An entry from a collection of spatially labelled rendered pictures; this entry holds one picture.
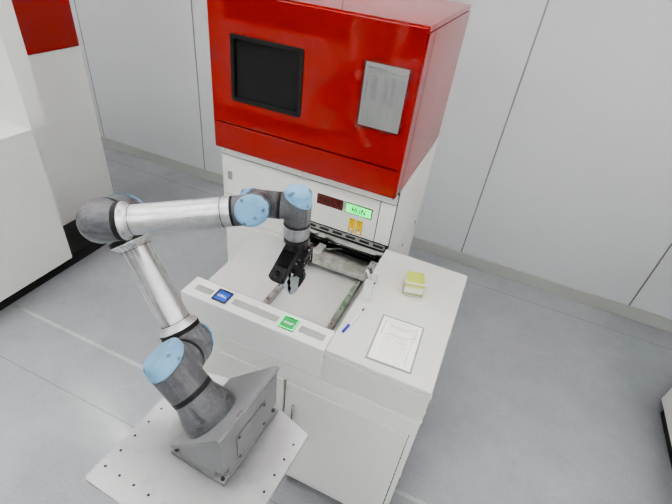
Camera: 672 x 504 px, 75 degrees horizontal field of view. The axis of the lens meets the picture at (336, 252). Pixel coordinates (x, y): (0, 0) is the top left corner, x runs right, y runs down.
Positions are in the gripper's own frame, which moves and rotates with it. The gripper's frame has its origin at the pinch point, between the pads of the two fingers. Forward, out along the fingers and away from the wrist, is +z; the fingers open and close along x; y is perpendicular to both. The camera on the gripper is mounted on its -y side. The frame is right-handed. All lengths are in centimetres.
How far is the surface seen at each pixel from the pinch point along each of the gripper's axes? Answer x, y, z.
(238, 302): 20.0, 1.4, 15.1
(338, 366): -20.5, -4.0, 19.1
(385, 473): -45, -4, 65
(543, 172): -77, 207, 23
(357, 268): -7, 50, 23
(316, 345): -12.0, -3.2, 14.7
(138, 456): 18, -50, 29
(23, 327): 171, 6, 111
